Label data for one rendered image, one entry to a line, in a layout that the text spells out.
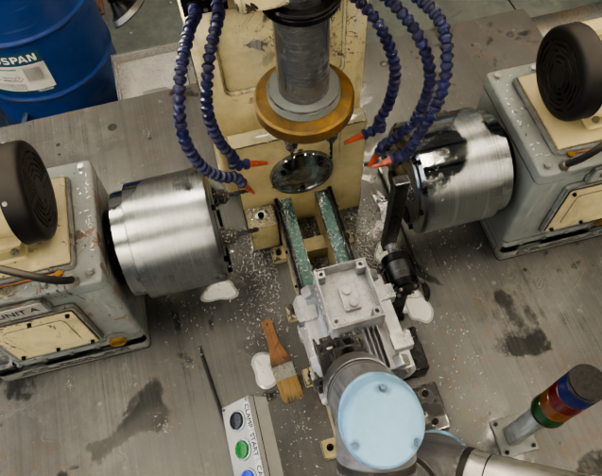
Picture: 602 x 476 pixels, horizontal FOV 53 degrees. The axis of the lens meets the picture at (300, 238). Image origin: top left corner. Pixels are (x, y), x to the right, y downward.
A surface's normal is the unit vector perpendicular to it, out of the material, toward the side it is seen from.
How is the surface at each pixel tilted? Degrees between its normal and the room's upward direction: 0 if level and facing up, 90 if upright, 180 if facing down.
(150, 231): 24
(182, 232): 32
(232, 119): 90
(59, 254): 0
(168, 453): 0
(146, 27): 0
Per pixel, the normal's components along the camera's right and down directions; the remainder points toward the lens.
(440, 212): 0.22, 0.67
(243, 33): 0.25, 0.84
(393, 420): 0.09, -0.08
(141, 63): -0.04, -0.48
